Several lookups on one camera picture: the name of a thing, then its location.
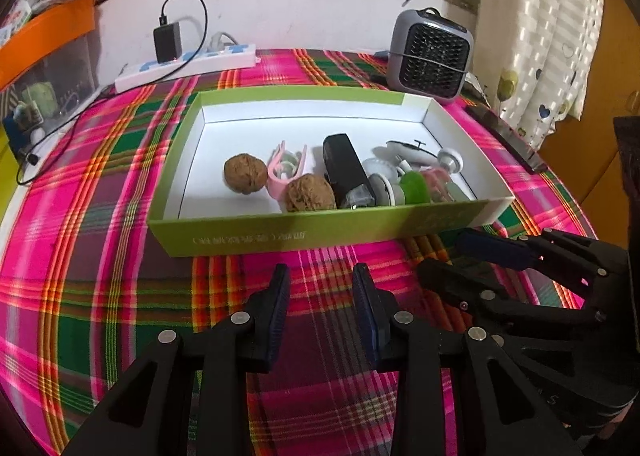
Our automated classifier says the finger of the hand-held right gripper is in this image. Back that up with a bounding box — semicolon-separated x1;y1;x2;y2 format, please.
456;227;628;302
417;259;616;352

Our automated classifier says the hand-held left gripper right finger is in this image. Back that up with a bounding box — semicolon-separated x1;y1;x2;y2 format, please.
351;263;583;456

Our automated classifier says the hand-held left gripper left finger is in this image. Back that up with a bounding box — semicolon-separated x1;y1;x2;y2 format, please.
62;263;292;456

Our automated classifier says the green and white cardboard box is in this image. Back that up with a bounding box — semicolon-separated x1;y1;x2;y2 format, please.
147;86;516;258

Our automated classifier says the pink hair clip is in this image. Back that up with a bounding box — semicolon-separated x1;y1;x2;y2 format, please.
267;139;308;200

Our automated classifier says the pink plastic piece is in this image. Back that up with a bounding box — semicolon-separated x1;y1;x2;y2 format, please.
422;169;453;202

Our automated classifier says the green translucent piece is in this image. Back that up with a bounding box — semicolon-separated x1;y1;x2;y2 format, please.
399;171;432;205

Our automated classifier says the white round knob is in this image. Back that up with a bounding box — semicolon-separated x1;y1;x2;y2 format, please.
436;147;463;173

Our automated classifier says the brown walnut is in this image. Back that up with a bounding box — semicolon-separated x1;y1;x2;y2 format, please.
223;153;268;195
285;173;337;213

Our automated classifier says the black smartphone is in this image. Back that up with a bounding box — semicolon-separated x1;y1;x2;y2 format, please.
462;101;548;174

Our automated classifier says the white plastic gadget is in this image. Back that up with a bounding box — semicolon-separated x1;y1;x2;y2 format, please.
385;139;436;167

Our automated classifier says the black rectangular device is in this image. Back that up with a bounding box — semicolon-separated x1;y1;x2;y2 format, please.
322;133;377;209

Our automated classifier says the wooden cabinet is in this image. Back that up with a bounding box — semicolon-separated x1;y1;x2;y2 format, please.
540;0;640;242

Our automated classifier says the white patterned curtain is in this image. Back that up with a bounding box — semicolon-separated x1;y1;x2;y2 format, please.
480;0;606;149

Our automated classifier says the grey portable fan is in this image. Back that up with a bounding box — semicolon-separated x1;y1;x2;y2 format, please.
386;8;475;100

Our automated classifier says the white power strip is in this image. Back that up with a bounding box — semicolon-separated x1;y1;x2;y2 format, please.
115;42;261;92

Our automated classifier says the blue picture box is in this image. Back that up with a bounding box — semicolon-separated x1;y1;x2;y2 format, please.
2;104;43;152

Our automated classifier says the clear bin with orange lid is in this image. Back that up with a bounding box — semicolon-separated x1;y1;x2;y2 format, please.
0;0;103;102

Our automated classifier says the white power strip cord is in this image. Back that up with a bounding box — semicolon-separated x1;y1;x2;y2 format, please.
207;31;238;50

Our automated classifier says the black charger cable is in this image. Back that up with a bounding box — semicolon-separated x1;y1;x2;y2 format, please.
15;0;208;185

